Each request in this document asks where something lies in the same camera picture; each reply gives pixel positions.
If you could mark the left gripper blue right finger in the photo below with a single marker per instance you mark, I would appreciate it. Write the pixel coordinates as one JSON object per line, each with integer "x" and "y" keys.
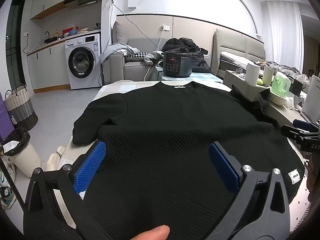
{"x": 227, "y": 167}

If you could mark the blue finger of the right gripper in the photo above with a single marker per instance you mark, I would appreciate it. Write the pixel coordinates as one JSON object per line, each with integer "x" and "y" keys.
{"x": 306, "y": 126}

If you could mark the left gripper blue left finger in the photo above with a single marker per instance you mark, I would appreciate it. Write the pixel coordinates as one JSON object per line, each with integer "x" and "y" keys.
{"x": 86, "y": 165}

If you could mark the black knit sweater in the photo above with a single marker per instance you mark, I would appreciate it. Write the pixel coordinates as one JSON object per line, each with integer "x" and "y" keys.
{"x": 157, "y": 168}

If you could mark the black clothes pile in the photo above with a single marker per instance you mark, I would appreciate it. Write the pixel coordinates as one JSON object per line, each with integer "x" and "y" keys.
{"x": 187, "y": 46}

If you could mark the left hand thumb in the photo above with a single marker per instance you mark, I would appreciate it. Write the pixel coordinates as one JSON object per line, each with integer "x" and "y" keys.
{"x": 158, "y": 233}

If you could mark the white bowl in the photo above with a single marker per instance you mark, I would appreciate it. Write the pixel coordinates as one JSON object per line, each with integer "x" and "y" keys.
{"x": 277, "y": 100}

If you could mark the cream slipper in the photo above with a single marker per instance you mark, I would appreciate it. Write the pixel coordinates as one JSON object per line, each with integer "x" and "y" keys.
{"x": 60, "y": 150}
{"x": 52, "y": 163}

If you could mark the green tissue pack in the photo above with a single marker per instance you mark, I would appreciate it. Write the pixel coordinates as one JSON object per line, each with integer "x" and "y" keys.
{"x": 280, "y": 85}

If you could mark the white cup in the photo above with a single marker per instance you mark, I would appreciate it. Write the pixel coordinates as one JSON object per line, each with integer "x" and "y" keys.
{"x": 267, "y": 75}

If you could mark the white paper roll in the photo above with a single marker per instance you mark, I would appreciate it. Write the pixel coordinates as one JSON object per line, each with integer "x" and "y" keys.
{"x": 252, "y": 74}

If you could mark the white trash bin black bag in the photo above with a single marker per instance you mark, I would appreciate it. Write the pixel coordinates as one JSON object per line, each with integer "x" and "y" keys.
{"x": 18, "y": 148}

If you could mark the purple bag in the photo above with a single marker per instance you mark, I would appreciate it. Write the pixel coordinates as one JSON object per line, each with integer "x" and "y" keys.
{"x": 6, "y": 126}

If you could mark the woven laundry basket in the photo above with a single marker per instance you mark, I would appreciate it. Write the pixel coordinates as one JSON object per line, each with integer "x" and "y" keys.
{"x": 20, "y": 108}

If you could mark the light blue side table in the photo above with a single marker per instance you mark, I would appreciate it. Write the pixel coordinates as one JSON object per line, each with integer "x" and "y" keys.
{"x": 158, "y": 75}

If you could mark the grey sofa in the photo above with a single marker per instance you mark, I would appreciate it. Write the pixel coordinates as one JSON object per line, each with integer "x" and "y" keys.
{"x": 135, "y": 47}

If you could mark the beige bed headboard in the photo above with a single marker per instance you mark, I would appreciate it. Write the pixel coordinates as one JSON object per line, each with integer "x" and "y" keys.
{"x": 236, "y": 44}

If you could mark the white washing machine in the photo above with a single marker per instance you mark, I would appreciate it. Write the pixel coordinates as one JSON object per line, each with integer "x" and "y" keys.
{"x": 82, "y": 59}

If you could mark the dark rice cooker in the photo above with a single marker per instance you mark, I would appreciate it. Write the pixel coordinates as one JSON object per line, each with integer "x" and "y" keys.
{"x": 177, "y": 64}

